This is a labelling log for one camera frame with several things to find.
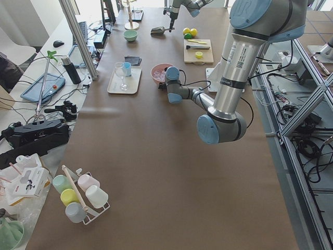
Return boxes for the clear ice cubes pile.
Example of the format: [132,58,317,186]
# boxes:
[152,69,166,81]

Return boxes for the wooden stand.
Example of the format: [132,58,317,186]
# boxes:
[122,0,139,30]

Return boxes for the pink bowl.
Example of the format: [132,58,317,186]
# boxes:
[150,63,173,85]

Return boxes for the steel muddler black tip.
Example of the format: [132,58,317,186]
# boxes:
[185,45,210,50]

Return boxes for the yellow cup on rack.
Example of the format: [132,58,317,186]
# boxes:
[60,189,80,206]

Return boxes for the black computer mouse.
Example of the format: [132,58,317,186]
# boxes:
[53,40,65,48]

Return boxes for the reacher grabber tool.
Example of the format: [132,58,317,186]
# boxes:
[25,51,58,125]

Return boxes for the whole lemon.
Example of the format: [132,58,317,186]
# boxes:
[183,27,191,35]
[190,28,198,37]

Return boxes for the white product box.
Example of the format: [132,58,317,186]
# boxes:
[13,167,49,197]

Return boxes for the blue plastic cup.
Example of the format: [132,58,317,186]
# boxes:
[123,62,132,77]

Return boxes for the yellow plastic knife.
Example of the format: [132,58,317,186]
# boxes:
[187,39,207,44]

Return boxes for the black keyboard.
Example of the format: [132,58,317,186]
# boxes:
[78,21,88,44]

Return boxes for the clear wine glass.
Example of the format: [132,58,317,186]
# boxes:
[115,62,127,91]

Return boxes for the bamboo cutting board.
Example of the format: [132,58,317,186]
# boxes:
[183,39,214,64]

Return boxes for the half lemon slice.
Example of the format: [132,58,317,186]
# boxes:
[195,52,203,58]

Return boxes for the lower whole lemon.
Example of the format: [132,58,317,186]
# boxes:
[190,28,198,37]

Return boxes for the green lime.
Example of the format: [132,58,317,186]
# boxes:
[184,33,192,40]

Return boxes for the upper whole lemon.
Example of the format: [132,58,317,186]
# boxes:
[183,27,191,35]

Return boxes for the green bowl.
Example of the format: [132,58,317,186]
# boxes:
[123,29,138,42]

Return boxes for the black water bottle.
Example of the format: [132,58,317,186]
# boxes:
[61,55,81,84]

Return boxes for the white cup rack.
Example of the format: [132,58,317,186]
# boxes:
[61,165,111,226]

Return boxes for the white cup on rack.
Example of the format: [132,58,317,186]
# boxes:
[85,185,109,208]

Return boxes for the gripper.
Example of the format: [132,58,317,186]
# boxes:
[163,6,178,32]
[158,82,167,90]

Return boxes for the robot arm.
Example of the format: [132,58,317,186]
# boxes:
[163,0,213,32]
[165,1,308,144]

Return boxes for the grey folded cloth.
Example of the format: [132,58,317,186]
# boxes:
[124,56,142,66]

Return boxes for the grey cup on rack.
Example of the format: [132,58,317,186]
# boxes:
[65,202,86,223]

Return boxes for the black equipment case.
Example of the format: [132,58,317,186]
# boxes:
[1,119,69,170]

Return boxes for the pink cup on rack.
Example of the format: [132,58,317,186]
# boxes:
[78,174,100,192]

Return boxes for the cream serving tray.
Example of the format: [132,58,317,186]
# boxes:
[107,66,142,94]

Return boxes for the green cup on rack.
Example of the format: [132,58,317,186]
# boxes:
[52,174,72,194]

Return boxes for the aluminium frame post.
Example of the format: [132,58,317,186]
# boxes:
[59,0,98,81]

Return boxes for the steel ice scoop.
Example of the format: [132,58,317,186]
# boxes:
[150,26,173,35]

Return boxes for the blue teach pendant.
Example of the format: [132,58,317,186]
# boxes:
[20,72,66,104]

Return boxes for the aluminium frame rail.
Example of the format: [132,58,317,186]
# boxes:
[253,34,332,249]

